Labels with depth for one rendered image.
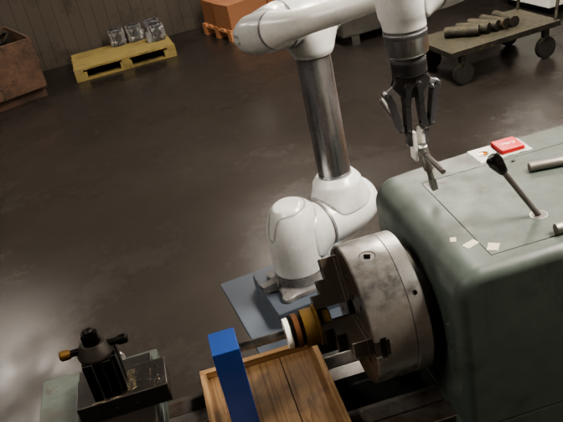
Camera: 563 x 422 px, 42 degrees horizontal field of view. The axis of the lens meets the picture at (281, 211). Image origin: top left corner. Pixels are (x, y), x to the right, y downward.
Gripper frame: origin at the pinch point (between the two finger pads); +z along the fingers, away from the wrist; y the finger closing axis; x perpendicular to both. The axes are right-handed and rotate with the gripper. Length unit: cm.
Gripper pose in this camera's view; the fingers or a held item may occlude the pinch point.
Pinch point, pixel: (417, 143)
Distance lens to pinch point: 162.9
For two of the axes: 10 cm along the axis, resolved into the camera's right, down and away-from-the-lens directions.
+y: -9.6, 2.7, -1.1
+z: 1.9, 8.6, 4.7
